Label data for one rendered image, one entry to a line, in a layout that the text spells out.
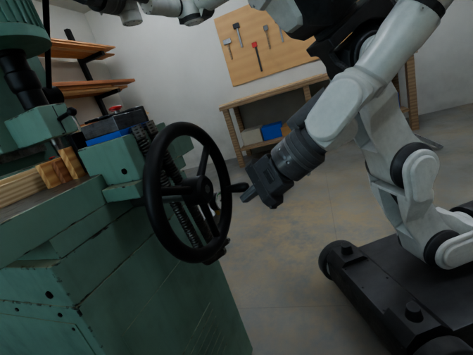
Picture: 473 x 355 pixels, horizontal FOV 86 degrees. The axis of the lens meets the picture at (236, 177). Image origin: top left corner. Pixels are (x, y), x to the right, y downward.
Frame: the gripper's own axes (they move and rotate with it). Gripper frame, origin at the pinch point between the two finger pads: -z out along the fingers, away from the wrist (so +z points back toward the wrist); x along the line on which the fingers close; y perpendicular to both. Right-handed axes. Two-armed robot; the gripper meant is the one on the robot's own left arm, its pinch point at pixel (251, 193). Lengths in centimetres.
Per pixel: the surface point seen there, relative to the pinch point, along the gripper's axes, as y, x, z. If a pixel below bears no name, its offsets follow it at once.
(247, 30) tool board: -207, 275, -21
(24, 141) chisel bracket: 36, 32, -27
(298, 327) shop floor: -53, -38, -44
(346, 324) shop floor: -62, -44, -28
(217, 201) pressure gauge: -11.1, 10.4, -20.4
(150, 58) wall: -147, 339, -144
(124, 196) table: 23.7, 6.8, -11.7
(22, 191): 36.6, 17.7, -27.0
